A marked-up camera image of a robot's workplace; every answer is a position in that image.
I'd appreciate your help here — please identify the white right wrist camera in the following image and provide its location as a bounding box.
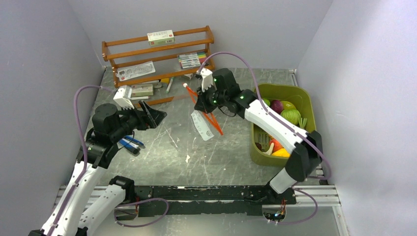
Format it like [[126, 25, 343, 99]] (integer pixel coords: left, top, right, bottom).
[[196, 68, 213, 92]]

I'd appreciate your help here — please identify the clear zip bag orange zipper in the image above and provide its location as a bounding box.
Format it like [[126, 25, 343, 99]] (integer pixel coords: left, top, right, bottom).
[[182, 83, 225, 157]]

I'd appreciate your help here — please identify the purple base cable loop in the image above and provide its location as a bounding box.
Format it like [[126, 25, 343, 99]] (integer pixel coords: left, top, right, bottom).
[[113, 198, 170, 228]]

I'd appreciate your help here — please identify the green white box bottom shelf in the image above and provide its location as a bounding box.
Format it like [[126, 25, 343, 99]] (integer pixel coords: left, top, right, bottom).
[[131, 84, 154, 97]]

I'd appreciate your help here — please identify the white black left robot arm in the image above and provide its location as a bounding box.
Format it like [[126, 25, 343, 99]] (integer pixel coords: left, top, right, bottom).
[[29, 102, 167, 236]]

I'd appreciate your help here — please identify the yellow toy mango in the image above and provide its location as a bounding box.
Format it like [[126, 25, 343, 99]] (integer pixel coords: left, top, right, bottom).
[[271, 148, 290, 158]]

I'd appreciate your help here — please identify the green white box top shelf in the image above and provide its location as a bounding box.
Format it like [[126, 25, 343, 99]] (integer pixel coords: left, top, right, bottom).
[[147, 30, 175, 47]]

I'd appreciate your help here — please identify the white toy mushroom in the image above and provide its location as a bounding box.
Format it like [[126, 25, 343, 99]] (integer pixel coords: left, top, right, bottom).
[[263, 143, 274, 155]]

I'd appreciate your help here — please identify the wooden three-tier shelf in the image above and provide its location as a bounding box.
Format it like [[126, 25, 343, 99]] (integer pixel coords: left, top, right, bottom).
[[101, 26, 216, 108]]

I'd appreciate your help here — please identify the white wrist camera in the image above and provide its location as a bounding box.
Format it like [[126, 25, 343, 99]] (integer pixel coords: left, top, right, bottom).
[[113, 85, 135, 109], [196, 68, 213, 92]]

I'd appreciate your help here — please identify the purple toy onion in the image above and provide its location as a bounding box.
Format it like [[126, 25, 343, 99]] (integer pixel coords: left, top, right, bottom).
[[270, 100, 284, 115]]

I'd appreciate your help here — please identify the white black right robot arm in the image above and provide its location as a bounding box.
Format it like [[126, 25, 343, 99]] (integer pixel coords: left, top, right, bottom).
[[194, 68, 323, 204]]

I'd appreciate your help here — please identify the red orange toy peach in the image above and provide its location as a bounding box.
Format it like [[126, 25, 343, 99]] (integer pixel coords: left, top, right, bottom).
[[269, 139, 283, 152]]

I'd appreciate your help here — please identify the green toy lime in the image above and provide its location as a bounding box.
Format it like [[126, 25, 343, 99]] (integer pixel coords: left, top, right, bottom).
[[262, 98, 270, 107]]

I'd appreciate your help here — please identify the green capped white marker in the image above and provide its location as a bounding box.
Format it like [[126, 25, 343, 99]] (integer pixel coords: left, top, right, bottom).
[[166, 77, 174, 93]]

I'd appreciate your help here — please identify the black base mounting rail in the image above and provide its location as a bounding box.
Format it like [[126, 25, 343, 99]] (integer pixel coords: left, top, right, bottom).
[[123, 185, 296, 217]]

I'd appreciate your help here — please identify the olive green plastic bin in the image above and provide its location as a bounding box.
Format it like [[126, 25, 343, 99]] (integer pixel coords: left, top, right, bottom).
[[249, 83, 316, 167]]

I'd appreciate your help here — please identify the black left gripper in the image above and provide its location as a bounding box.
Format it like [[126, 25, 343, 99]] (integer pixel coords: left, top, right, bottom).
[[111, 99, 166, 141]]

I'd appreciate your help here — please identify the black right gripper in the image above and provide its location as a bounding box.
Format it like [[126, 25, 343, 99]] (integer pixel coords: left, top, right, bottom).
[[194, 82, 228, 114]]

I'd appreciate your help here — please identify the blue black stapler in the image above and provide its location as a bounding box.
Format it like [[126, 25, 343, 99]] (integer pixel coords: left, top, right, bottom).
[[119, 136, 146, 156]]

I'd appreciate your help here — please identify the orange toy carrot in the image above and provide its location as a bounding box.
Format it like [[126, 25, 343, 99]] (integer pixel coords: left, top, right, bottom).
[[298, 118, 307, 129]]

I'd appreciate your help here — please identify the green white box shelf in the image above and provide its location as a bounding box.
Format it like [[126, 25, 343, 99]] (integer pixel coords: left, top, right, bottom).
[[131, 84, 154, 97], [147, 30, 175, 47]]

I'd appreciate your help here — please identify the coloured marker pen pack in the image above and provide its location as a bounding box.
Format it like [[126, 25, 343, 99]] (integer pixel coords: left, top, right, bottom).
[[177, 52, 207, 69]]

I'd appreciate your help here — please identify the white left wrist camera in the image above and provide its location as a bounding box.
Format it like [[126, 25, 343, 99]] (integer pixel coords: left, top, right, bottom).
[[113, 85, 135, 109]]

